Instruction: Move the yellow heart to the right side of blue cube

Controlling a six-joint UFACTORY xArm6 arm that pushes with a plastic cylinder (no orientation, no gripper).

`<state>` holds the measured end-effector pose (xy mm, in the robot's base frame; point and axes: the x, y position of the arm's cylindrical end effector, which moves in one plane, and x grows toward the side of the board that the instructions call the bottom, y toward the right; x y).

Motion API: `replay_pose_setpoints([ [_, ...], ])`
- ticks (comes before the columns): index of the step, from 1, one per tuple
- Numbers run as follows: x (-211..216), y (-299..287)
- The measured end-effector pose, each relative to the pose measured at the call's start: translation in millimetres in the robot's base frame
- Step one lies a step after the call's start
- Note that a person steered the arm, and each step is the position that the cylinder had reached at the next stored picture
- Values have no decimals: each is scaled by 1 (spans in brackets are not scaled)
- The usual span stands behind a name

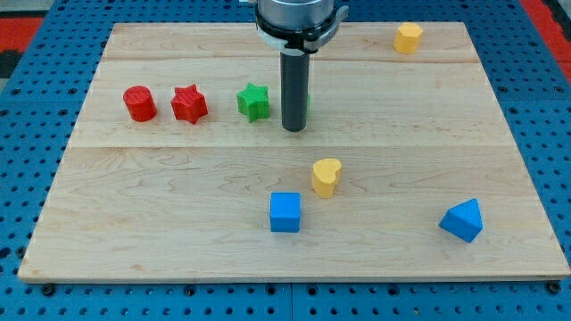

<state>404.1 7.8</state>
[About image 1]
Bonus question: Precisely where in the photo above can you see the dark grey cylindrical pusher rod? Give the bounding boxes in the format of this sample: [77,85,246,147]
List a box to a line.
[280,53,310,132]

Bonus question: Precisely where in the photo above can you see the yellow heart block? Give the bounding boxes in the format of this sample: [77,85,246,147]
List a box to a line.
[311,158,343,199]

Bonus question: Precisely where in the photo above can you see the blue cube block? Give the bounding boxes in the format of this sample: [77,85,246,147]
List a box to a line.
[269,192,302,233]

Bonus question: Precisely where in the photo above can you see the green block behind rod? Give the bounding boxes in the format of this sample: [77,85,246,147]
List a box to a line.
[306,94,311,117]

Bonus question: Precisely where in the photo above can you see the green star block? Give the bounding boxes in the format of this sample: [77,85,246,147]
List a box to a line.
[236,83,269,122]

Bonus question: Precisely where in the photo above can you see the red star block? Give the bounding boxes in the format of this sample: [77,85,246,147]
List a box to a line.
[170,85,209,124]

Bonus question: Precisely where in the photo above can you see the yellow hexagon block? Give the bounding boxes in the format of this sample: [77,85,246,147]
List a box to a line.
[393,22,424,54]

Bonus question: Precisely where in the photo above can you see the light wooden board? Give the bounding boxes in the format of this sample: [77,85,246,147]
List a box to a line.
[19,22,570,284]

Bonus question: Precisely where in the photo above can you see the red cylinder block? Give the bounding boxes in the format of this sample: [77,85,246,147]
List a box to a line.
[123,86,157,122]

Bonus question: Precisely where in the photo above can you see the blue triangular prism block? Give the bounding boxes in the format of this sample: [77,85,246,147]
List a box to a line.
[439,198,484,243]

